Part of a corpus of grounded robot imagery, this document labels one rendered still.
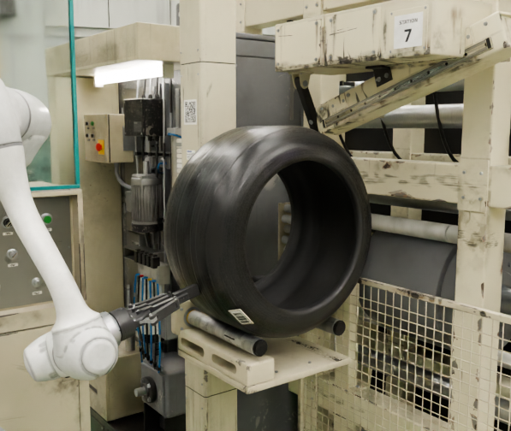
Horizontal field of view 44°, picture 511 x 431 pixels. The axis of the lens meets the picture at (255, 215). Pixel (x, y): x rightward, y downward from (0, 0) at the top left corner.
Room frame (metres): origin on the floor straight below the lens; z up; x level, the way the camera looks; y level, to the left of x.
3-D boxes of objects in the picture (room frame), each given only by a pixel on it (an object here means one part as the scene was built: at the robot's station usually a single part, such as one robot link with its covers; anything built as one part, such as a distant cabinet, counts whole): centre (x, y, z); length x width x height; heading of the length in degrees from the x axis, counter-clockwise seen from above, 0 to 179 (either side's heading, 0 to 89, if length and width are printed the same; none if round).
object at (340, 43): (1.88, -0.34, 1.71); 0.61 x 0.25 x 0.15; 36
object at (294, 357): (1.81, -0.02, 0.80); 0.37 x 0.36 x 0.02; 126
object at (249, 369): (1.73, 0.09, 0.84); 0.36 x 0.09 x 0.06; 36
